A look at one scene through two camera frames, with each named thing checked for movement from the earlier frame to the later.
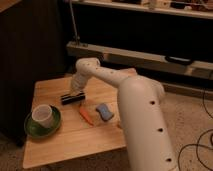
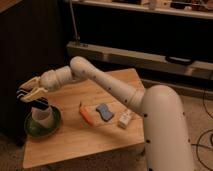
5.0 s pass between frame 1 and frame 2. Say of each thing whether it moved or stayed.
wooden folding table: stayed
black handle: stayed
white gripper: moved
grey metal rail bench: stayed
